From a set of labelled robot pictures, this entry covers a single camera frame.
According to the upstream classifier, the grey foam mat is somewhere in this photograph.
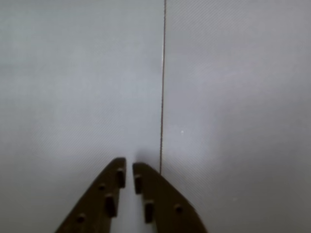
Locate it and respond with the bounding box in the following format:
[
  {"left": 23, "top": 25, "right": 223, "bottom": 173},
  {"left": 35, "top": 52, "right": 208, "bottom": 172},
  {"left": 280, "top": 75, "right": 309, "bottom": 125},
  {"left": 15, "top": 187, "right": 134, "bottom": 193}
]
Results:
[
  {"left": 0, "top": 0, "right": 166, "bottom": 233},
  {"left": 159, "top": 0, "right": 311, "bottom": 233}
]

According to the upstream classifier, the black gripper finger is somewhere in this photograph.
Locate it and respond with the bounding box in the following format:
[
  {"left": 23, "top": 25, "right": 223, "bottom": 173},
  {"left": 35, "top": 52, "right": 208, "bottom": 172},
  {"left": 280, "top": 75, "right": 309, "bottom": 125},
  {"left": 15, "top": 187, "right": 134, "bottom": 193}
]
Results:
[
  {"left": 132, "top": 162, "right": 208, "bottom": 233},
  {"left": 55, "top": 157, "right": 127, "bottom": 233}
]

